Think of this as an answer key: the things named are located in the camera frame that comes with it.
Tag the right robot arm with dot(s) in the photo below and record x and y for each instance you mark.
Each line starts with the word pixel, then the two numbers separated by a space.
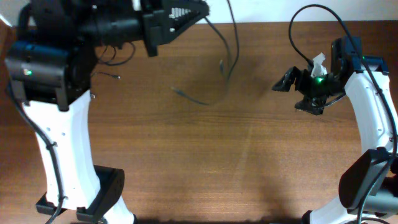
pixel 365 193

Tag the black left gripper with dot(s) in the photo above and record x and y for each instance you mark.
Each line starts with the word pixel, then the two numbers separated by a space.
pixel 152 33

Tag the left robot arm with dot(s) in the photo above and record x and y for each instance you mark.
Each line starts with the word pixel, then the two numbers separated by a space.
pixel 50 68

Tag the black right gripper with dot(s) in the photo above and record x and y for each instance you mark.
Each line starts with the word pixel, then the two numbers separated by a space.
pixel 303 88

